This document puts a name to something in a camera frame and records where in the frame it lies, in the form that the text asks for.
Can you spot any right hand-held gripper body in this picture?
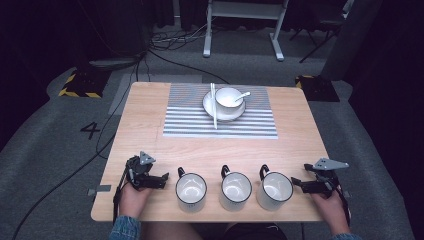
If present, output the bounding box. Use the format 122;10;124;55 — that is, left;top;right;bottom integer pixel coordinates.
310;157;350;200

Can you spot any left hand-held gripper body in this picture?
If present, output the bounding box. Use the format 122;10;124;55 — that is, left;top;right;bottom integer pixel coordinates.
125;150;158;191

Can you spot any person's left hand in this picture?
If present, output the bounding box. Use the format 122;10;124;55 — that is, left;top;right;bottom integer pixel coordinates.
118;181;155;220

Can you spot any person's right hand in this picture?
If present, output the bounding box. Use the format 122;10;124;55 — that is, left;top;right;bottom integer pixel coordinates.
309;190;352;236

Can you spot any white mug with black rim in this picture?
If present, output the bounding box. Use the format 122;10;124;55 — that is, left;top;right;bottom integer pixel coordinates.
175;166;208;214
255;164;295;212
218;164;254;212

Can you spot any grey tape piece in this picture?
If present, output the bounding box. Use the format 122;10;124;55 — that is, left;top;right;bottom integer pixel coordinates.
86;184;112;197

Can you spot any grey striped placemat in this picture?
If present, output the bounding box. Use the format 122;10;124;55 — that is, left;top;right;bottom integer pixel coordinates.
162;82;279;140

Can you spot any white chopstick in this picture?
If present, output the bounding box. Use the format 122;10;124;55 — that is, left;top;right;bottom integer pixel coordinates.
211;83;219;131
209;82;217;130

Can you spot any white plate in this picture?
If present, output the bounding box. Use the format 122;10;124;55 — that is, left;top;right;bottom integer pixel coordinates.
202;89;247;122

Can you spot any white spoon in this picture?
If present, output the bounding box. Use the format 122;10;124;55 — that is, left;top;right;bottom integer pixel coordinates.
233;91;252;103

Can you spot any white bowl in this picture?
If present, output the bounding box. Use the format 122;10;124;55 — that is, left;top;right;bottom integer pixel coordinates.
214;86;246;115

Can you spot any black folding stand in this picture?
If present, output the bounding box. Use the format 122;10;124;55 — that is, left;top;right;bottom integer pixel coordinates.
288;0;355;64

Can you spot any grey pillar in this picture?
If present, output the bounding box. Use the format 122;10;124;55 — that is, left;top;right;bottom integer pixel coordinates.
319;0;385;82

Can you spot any white metal stand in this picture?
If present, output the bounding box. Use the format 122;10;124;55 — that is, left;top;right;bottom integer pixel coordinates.
202;0;291;62

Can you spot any right hand-held gripper cable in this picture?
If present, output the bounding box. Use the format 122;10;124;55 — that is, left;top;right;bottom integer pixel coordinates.
335;181;353;228

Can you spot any hand-held gripper cable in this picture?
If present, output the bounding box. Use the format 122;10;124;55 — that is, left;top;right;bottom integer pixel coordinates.
335;181;353;228
112;165;132;225

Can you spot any left hand-held gripper cable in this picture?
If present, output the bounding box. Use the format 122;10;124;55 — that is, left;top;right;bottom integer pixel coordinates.
112;165;132;225

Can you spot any long black floor cable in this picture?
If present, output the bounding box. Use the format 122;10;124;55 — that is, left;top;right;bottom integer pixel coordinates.
10;49;149;240

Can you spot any black yellow striped base plate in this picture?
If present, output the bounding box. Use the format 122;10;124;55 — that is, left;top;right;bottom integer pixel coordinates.
294;74;341;103
58;67;112;100

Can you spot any bundle of floor cables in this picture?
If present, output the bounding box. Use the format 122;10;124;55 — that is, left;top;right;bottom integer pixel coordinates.
149;18;214;52

